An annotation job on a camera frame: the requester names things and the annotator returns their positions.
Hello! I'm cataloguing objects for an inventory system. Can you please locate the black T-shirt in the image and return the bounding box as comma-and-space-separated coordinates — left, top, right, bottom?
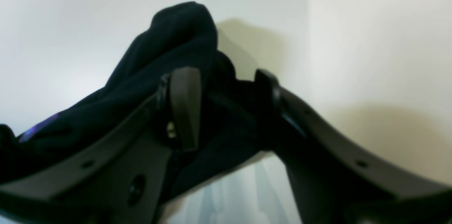
0, 1, 261, 204

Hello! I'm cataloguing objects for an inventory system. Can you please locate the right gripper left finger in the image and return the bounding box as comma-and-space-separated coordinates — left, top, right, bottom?
1, 67, 202, 224

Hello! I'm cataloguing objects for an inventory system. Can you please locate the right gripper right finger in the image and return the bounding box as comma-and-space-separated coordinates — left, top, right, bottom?
254, 69, 451, 224

